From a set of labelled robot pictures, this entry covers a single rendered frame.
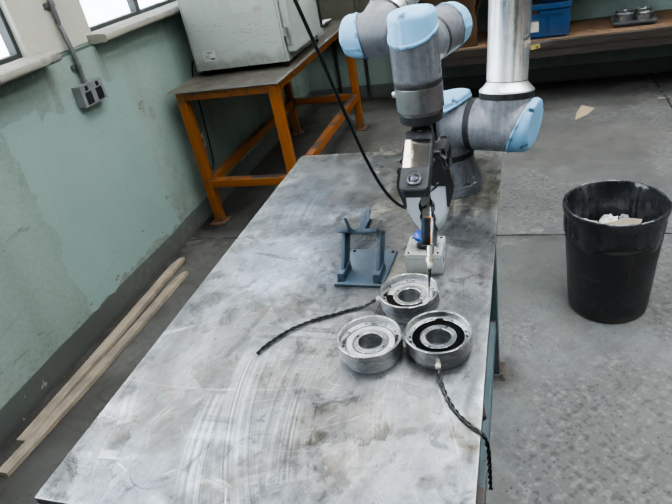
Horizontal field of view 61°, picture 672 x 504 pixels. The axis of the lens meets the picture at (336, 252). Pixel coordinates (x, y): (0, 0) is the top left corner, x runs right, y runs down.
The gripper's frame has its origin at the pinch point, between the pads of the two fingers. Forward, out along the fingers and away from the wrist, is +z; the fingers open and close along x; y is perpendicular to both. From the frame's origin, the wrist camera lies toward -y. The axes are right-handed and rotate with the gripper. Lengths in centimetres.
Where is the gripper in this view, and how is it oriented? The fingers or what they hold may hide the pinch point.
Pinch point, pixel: (429, 225)
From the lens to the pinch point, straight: 100.6
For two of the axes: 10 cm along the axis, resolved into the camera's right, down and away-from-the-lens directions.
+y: 3.1, -5.4, 7.9
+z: 1.7, 8.4, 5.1
